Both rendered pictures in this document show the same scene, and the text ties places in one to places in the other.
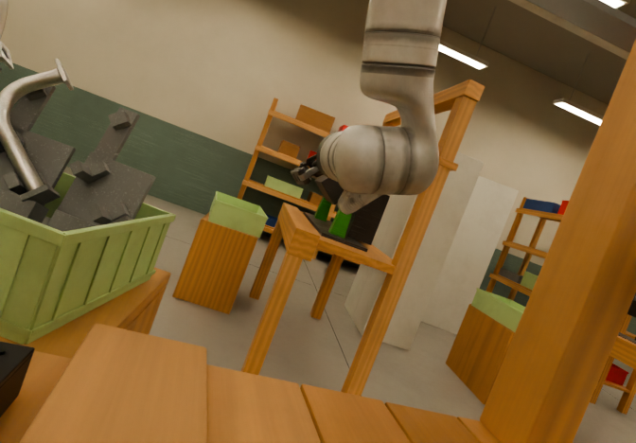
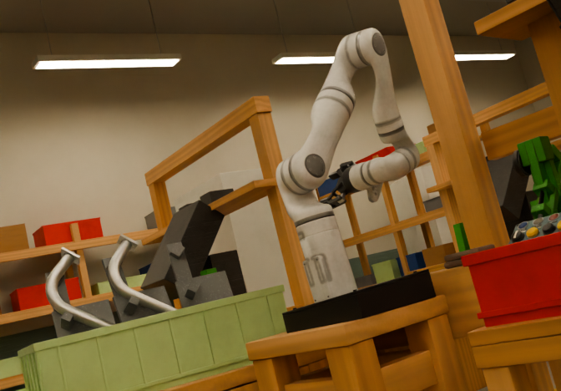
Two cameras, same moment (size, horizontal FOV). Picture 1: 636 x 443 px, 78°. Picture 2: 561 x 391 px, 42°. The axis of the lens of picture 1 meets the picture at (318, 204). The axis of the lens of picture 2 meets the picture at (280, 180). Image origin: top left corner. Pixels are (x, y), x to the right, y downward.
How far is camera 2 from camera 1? 1.61 m
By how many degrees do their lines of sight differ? 29
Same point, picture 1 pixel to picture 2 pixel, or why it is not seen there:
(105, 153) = (184, 276)
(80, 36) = not seen: outside the picture
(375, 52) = (388, 129)
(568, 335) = (480, 197)
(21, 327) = not seen: hidden behind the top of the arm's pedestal
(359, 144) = (399, 159)
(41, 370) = not seen: hidden behind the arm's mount
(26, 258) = (272, 308)
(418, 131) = (409, 145)
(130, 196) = (222, 290)
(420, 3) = (395, 109)
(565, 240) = (451, 162)
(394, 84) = (399, 135)
